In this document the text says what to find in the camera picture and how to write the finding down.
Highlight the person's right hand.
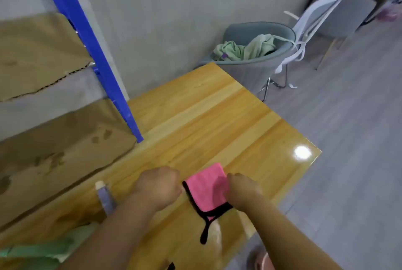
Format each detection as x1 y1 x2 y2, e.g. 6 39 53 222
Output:
224 172 265 212

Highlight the person's left hand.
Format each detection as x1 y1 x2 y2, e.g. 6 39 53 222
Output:
131 166 183 213

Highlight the pink cloth with black trim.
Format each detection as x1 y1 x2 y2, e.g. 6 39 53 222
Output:
182 162 235 245

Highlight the person's right forearm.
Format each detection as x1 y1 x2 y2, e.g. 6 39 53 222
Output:
247 194 343 270

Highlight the person's left forearm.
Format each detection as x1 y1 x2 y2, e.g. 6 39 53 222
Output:
63 192 159 270

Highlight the pale lavender spray bottle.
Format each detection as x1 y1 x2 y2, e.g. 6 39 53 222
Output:
95 180 117 217

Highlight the grey tub chair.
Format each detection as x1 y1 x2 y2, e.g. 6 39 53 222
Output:
195 22 298 103

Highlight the brown cardboard sheet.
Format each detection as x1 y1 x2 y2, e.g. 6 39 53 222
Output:
0 98 138 230
0 12 95 103

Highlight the light green towel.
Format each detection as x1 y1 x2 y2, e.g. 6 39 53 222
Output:
213 34 277 62

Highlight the light green cloth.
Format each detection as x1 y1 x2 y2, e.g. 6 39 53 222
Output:
0 222 98 270

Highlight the grey chair with wooden legs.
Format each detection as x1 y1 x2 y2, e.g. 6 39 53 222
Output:
309 0 378 71

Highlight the pink plastic object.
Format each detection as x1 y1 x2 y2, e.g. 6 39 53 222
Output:
376 7 399 23

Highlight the blue metal shelf post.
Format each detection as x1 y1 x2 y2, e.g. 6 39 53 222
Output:
33 0 144 144

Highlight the white strap harness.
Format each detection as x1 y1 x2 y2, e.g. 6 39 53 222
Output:
274 0 348 90

